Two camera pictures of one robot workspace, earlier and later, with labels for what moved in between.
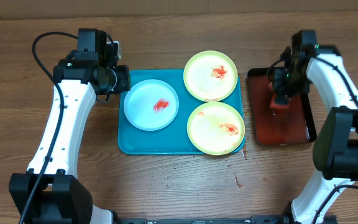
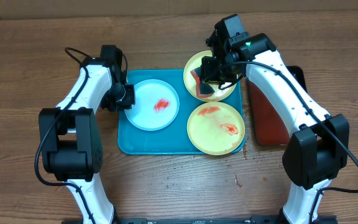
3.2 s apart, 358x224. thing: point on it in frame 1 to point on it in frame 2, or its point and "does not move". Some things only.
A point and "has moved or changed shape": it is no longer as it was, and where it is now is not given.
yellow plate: x=215 y=128 does not move
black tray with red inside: x=295 y=125 does not move
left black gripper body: x=117 y=81 to x=119 y=97
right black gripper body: x=296 y=82 to x=220 y=70
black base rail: x=256 y=219 does not move
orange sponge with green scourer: x=278 y=101 has moved or changed shape
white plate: x=151 y=104 does not move
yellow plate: x=211 y=76 does not move
